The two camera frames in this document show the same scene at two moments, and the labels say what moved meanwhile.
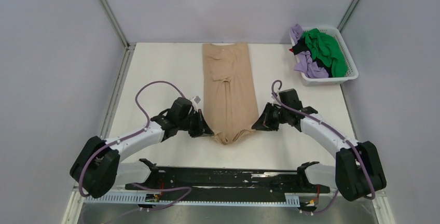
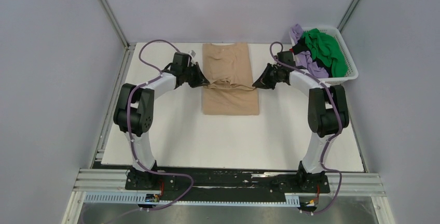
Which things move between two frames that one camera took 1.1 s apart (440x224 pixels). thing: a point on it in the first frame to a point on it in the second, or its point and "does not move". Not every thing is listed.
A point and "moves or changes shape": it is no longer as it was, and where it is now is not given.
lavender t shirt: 305,63 does not move
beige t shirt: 230,105 moves or changes shape
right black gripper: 264,123 to 264,82
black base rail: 304,181 does not move
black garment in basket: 302,46 does not move
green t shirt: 326,47 does not move
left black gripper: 202,129 to 200,80
